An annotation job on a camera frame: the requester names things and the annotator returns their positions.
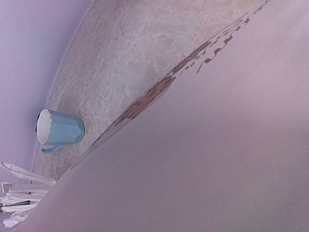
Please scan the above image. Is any white paper bag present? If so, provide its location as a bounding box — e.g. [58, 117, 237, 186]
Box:
[17, 0, 309, 232]

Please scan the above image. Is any light blue ceramic mug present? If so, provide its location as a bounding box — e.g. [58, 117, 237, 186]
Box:
[36, 109, 85, 153]

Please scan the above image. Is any bundle of white wrapped straws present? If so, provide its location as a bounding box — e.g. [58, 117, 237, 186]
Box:
[0, 161, 56, 229]

